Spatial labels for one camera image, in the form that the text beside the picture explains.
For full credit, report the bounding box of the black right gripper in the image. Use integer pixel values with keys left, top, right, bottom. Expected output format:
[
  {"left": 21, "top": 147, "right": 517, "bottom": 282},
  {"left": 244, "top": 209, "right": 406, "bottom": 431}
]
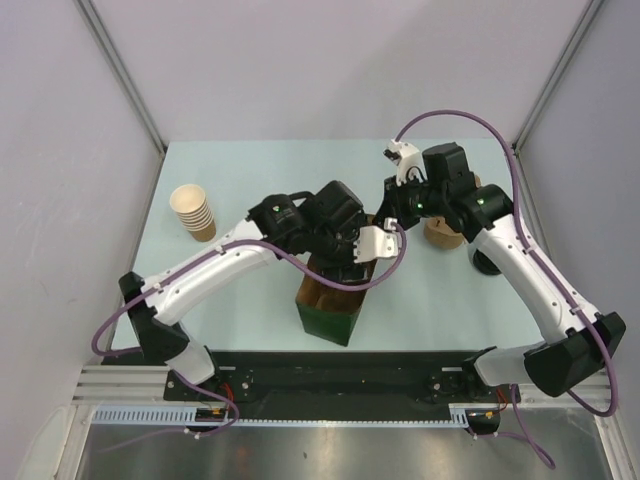
[{"left": 373, "top": 171, "right": 449, "bottom": 232}]

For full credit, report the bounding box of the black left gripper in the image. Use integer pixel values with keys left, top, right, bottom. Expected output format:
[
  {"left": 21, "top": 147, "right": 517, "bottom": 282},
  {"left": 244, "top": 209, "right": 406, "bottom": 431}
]
[{"left": 308, "top": 213, "right": 369, "bottom": 285}]

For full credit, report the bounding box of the green paper bag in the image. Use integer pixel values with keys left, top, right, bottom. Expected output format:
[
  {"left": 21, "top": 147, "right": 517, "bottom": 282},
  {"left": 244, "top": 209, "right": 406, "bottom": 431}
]
[{"left": 295, "top": 248, "right": 377, "bottom": 347}]

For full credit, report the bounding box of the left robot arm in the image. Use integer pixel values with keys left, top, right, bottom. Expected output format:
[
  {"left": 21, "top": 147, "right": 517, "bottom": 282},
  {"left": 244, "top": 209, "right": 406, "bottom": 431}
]
[{"left": 119, "top": 180, "right": 368, "bottom": 400}]

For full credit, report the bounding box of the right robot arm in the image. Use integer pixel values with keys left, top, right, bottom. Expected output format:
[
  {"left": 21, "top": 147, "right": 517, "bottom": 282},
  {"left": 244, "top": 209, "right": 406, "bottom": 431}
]
[{"left": 376, "top": 141, "right": 626, "bottom": 401}]

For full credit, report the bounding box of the brown pulp cup carrier stack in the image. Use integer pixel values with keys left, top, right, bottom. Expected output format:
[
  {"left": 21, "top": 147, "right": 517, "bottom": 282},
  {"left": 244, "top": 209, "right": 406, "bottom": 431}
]
[{"left": 423, "top": 173, "right": 482, "bottom": 251}]

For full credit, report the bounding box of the black plastic lid stack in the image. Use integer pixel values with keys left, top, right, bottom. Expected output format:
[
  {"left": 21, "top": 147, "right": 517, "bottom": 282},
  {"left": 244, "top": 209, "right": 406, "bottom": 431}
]
[{"left": 472, "top": 250, "right": 501, "bottom": 276}]

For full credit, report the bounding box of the stack of paper cups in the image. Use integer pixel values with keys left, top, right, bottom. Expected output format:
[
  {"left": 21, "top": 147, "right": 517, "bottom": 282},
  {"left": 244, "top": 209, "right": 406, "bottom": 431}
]
[{"left": 169, "top": 184, "right": 216, "bottom": 242}]

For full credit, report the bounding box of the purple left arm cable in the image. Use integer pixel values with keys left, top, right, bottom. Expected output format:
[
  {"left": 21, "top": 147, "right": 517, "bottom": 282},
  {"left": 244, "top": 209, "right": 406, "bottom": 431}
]
[{"left": 90, "top": 222, "right": 407, "bottom": 454}]

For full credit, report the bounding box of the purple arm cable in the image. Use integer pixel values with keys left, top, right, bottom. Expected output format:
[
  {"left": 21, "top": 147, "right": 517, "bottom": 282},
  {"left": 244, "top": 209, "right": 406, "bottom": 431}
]
[
  {"left": 90, "top": 222, "right": 407, "bottom": 454},
  {"left": 394, "top": 108, "right": 617, "bottom": 470}
]

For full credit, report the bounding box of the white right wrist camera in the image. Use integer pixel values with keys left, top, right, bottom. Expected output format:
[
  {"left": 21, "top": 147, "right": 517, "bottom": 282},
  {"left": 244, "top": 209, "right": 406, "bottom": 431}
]
[{"left": 383, "top": 140, "right": 426, "bottom": 187}]

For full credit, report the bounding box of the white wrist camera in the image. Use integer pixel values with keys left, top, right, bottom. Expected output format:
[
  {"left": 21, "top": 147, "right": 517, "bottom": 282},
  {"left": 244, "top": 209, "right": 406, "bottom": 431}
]
[
  {"left": 383, "top": 140, "right": 426, "bottom": 187},
  {"left": 353, "top": 217, "right": 400, "bottom": 264}
]

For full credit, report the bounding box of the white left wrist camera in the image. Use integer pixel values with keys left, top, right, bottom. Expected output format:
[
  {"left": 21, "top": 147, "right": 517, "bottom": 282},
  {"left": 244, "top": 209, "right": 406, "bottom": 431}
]
[{"left": 353, "top": 217, "right": 400, "bottom": 264}]

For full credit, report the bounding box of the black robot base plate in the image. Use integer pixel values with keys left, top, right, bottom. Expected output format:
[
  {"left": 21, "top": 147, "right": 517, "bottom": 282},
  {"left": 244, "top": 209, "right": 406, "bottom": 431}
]
[{"left": 102, "top": 349, "right": 521, "bottom": 424}]

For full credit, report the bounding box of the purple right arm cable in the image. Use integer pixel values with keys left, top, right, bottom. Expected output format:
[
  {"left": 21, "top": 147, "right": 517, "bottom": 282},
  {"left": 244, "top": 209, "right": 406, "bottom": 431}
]
[{"left": 394, "top": 108, "right": 617, "bottom": 470}]

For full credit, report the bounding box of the white cable duct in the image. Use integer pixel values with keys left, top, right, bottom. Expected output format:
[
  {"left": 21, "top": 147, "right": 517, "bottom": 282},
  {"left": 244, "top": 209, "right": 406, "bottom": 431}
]
[{"left": 93, "top": 406, "right": 229, "bottom": 426}]

